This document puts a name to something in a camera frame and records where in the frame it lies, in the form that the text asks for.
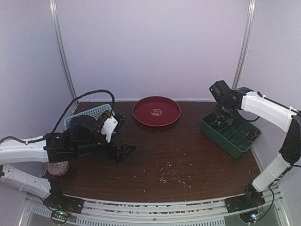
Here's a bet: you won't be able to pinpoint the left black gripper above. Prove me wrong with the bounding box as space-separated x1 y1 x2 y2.
74 133 136 162

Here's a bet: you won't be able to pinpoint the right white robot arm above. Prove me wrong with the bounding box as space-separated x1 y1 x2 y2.
209 80 301 208

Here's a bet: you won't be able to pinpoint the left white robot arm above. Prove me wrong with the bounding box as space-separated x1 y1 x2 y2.
0 115 136 209

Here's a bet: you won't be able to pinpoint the pile of ties in basket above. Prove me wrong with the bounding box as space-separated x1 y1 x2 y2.
96 110 111 123

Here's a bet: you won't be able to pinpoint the light blue plastic basket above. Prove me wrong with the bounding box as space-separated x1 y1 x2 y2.
64 104 111 130

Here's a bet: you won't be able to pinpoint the dark green divided organizer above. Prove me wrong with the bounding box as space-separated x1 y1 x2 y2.
201 113 261 160

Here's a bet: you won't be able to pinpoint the rubber bands in organizer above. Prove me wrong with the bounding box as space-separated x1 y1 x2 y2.
245 129 260 141

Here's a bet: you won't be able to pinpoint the small patterned pink bowl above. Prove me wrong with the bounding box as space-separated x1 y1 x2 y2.
47 161 69 176

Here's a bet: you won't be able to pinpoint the round red tray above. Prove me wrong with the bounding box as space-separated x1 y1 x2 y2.
132 96 181 127

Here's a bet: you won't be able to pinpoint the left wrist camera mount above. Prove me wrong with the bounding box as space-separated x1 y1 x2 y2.
101 113 126 143

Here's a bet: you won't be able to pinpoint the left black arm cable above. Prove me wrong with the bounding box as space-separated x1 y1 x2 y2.
50 89 116 136

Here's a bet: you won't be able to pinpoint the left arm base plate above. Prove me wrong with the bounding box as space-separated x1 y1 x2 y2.
42 187 84 225

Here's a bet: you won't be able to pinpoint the right aluminium corner post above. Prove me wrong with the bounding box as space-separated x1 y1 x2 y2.
231 0 257 89

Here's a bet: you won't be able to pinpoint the aluminium corner post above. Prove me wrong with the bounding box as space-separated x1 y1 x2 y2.
49 0 76 98
231 0 257 89

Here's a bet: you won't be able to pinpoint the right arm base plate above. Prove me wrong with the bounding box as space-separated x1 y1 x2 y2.
224 185 265 224

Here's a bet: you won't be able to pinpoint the left aluminium corner post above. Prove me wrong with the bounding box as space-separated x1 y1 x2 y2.
49 0 76 98

